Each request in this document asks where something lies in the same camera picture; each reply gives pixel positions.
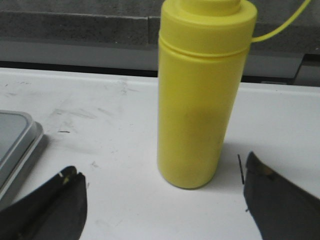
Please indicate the silver digital kitchen scale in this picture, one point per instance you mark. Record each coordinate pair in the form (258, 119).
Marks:
(20, 136)

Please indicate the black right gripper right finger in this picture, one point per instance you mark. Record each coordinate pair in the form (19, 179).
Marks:
(280, 209)

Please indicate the grey metal counter shelf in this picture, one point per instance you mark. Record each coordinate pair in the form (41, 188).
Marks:
(292, 55)

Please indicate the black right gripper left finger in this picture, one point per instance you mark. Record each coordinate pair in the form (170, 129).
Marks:
(57, 210)

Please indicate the yellow squeeze bottle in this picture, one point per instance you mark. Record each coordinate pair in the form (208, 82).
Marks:
(202, 50)

